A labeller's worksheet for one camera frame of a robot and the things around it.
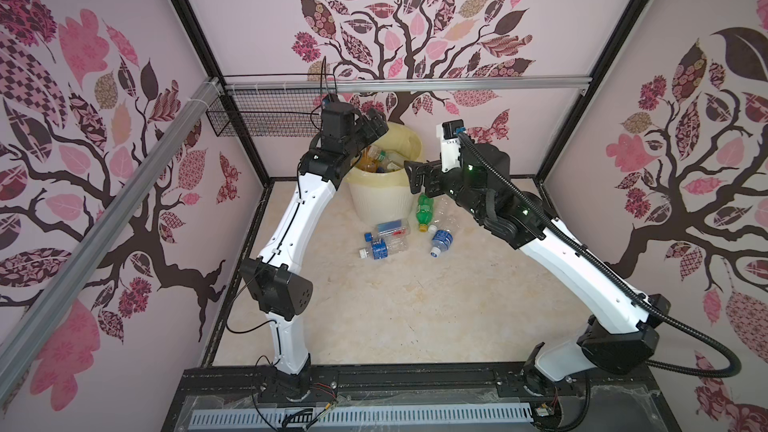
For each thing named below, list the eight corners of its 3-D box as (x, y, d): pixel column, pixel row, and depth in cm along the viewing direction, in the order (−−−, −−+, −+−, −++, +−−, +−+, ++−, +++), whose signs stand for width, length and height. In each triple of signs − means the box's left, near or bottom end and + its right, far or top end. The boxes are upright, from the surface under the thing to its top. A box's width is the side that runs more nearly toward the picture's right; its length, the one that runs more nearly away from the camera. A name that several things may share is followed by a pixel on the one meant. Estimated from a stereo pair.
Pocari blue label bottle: (434, 259, 97) (436, 252, 93) (422, 248, 100) (423, 240, 96) (453, 243, 101) (456, 235, 97) (441, 233, 104) (443, 225, 100)
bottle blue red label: (376, 248, 100) (375, 243, 97) (377, 224, 106) (376, 219, 104) (410, 248, 99) (411, 243, 97) (409, 224, 106) (409, 219, 104)
